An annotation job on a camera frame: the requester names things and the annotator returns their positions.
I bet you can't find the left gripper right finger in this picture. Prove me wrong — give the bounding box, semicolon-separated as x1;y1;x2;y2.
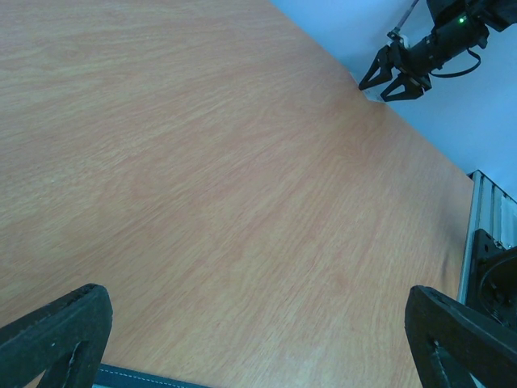
405;285;516;387

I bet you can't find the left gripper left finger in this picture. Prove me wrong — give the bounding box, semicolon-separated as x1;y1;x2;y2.
1;284;113;387

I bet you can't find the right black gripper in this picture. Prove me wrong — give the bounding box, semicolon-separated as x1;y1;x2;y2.
359;42;431;101

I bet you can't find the blue card holder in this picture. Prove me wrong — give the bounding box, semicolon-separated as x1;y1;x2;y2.
93;364;206;388

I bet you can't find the white blossom credit card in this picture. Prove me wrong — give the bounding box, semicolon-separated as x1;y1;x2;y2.
363;89;384;103

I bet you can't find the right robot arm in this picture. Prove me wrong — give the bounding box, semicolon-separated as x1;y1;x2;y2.
359;0;516;102

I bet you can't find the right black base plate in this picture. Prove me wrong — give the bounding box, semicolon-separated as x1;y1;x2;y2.
465;229;516;330

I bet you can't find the aluminium front rail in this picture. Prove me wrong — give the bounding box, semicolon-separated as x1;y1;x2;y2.
457;170;516;304

